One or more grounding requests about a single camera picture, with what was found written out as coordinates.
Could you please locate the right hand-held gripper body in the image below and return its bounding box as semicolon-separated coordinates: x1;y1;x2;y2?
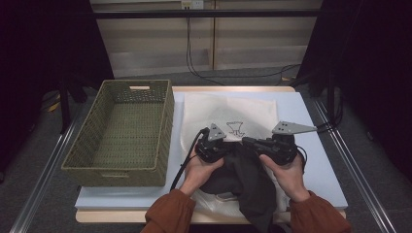
262;120;318;166

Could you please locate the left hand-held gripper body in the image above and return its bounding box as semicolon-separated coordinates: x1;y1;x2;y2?
194;122;227;164

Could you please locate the dark garment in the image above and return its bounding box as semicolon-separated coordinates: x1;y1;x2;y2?
198;140;278;233

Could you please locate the cream mesh laundry bag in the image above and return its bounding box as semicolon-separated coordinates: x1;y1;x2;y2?
181;92;292;224

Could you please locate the green woven basket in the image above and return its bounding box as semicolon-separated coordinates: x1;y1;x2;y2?
60;79;176;188

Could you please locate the person's left hand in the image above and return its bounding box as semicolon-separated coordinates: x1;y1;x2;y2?
179;151;225;197

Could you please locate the person's right hand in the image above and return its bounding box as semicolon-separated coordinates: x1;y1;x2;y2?
258;153;311;203

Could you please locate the pale blue table mat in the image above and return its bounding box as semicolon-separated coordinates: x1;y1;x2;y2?
75;90;349;210

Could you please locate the black stand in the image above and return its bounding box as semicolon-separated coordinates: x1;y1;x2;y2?
57;74;88;135
292;57;344;130

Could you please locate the black curtain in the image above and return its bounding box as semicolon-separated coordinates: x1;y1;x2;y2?
0;0;115;176
295;0;412;183

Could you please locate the black horizontal bar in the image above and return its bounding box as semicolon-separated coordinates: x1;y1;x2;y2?
91;9;325;19

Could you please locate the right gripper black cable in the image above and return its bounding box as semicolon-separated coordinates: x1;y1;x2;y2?
295;145;309;173

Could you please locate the black floor cable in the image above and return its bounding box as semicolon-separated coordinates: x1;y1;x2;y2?
316;119;341;134

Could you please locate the black wall cable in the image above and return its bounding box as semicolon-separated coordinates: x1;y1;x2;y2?
185;8;302;86

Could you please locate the metal floor rail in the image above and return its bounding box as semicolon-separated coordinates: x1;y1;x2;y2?
312;96;397;233
9;106;84;233

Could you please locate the white wall socket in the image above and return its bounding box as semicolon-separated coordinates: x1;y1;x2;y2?
180;0;205;10

